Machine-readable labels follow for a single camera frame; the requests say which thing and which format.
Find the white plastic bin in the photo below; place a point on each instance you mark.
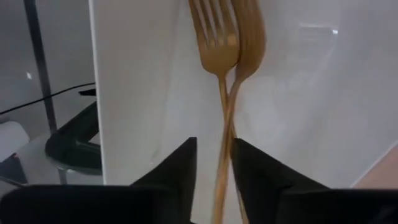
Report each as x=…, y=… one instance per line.
x=140, y=93

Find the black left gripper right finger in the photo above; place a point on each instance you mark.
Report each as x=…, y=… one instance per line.
x=311, y=205

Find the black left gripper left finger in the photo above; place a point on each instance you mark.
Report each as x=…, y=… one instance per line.
x=93, y=205

